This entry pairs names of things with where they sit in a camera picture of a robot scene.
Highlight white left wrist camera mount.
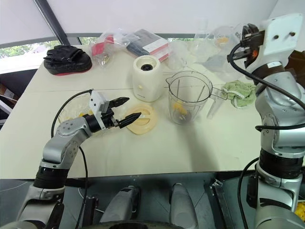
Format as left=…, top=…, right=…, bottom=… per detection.
left=88, top=90, right=111, bottom=130

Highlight clear plastic blender jar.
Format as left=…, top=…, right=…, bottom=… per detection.
left=165, top=71, right=228, bottom=125

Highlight yellow object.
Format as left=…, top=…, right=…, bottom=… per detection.
left=296, top=201, right=305, bottom=225

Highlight green crumpled cloth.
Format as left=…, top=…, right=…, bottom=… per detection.
left=221, top=81, right=257, bottom=109

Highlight dark window frame bar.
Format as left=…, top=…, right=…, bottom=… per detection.
left=32, top=0, right=72, bottom=46

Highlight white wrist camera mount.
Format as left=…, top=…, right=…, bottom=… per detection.
left=88, top=90, right=111, bottom=130
left=261, top=13, right=303, bottom=63

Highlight crumpled clear plastic bags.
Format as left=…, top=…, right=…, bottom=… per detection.
left=188, top=22, right=245, bottom=81

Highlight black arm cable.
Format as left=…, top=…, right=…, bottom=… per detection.
left=51, top=89, right=94, bottom=229
left=226, top=43, right=305, bottom=229

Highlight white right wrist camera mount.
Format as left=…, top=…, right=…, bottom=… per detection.
left=261, top=13, right=303, bottom=63

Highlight dark rounded grey shape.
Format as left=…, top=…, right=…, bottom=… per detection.
left=168, top=183, right=199, bottom=229
left=99, top=185, right=142, bottom=224

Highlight cream blender lid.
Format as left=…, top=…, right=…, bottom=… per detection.
left=124, top=104, right=159, bottom=136

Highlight brown object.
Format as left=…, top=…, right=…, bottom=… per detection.
left=285, top=50, right=305, bottom=83

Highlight cream blender base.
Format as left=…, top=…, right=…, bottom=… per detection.
left=132, top=55, right=164, bottom=103

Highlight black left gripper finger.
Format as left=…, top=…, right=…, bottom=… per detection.
left=111, top=97, right=130, bottom=109
left=117, top=112, right=142, bottom=130

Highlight black box under table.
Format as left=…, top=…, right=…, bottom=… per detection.
left=81, top=196, right=100, bottom=229

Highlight plastic bag with red item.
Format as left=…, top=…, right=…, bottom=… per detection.
left=91, top=31, right=127, bottom=67

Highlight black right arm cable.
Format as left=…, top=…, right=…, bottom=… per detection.
left=226, top=43, right=305, bottom=229

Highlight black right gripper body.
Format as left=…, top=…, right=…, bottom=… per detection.
left=237, top=30, right=265, bottom=68

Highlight metal clamp bracket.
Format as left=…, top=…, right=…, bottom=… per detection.
left=209, top=179, right=234, bottom=229

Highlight orange segments in jar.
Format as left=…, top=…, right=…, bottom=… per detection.
left=172, top=100, right=188, bottom=118

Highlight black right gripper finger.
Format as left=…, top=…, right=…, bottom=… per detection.
left=242, top=23, right=260, bottom=37
left=232, top=50, right=252, bottom=61

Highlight bagged black and red box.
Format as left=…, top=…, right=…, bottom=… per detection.
left=123, top=28, right=173, bottom=63

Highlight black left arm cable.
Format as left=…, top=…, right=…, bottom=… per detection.
left=51, top=89, right=94, bottom=229

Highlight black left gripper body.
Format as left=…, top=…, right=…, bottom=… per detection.
left=101, top=99, right=120, bottom=130

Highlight dark shelf unit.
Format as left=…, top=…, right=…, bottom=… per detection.
left=0, top=82, right=18, bottom=126

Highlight clear plastic cup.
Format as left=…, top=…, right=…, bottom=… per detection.
left=166, top=40, right=189, bottom=71

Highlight clear glass bowl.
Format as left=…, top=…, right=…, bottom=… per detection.
left=58, top=94, right=96, bottom=125

